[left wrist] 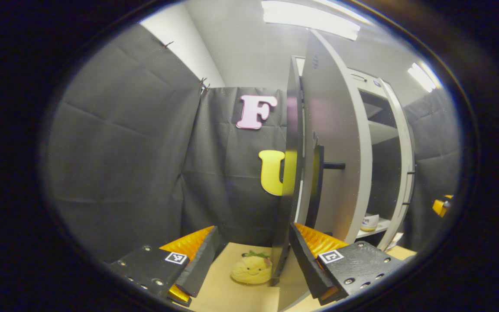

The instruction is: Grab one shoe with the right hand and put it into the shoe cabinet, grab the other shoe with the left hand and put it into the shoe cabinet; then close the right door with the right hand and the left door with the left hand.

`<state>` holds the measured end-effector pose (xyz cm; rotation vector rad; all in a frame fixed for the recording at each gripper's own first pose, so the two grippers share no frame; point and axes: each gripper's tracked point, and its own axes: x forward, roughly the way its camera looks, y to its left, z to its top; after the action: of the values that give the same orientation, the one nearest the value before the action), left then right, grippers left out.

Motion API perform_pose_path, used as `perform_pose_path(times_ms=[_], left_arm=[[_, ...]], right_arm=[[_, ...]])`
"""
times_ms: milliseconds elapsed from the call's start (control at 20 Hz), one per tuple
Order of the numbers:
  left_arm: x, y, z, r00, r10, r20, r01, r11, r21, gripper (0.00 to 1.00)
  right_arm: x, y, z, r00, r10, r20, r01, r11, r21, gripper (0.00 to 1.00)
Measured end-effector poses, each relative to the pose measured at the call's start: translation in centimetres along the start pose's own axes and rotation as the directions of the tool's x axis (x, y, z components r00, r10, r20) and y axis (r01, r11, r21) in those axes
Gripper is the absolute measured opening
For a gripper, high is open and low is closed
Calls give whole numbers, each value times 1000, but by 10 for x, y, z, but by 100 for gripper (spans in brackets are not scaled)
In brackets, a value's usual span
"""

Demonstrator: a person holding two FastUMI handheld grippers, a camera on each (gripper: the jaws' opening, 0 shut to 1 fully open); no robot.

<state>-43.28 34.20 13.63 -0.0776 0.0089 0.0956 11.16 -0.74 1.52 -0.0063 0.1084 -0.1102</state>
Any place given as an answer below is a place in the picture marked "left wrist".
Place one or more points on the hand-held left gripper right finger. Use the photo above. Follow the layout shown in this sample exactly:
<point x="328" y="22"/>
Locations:
<point x="308" y="260"/>

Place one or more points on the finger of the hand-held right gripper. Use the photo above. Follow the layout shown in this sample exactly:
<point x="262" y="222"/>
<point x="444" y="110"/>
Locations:
<point x="441" y="207"/>

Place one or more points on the white and grey shoe cabinet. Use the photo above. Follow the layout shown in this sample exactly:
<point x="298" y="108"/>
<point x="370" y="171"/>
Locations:
<point x="290" y="130"/>

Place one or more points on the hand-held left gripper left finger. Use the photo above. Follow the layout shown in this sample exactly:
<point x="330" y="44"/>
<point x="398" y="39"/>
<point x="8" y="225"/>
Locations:
<point x="199" y="264"/>

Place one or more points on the small ceiling light panel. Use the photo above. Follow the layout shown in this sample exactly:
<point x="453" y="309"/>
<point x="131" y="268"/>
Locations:
<point x="422" y="77"/>

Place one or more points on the white shoe with yellow sole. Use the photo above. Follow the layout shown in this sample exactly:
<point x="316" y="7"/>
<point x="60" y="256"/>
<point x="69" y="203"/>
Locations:
<point x="370" y="223"/>

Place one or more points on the black backdrop cloth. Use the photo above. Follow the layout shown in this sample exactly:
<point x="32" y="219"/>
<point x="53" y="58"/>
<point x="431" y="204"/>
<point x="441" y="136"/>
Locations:
<point x="124" y="151"/>

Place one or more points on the long ceiling light panel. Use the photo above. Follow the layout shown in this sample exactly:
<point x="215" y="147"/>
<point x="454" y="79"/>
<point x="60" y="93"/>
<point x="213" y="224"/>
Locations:
<point x="310" y="19"/>

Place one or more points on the white cabinet drawer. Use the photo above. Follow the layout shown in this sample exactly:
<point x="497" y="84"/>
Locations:
<point x="368" y="89"/>

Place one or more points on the white shoe cabinet door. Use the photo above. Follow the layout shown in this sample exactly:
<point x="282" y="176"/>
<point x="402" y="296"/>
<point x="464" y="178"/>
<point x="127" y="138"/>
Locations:
<point x="345" y="130"/>
<point x="406" y="151"/>

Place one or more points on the yellow plush toy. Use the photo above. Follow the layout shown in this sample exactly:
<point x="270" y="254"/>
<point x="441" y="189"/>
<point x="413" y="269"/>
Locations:
<point x="249" y="271"/>

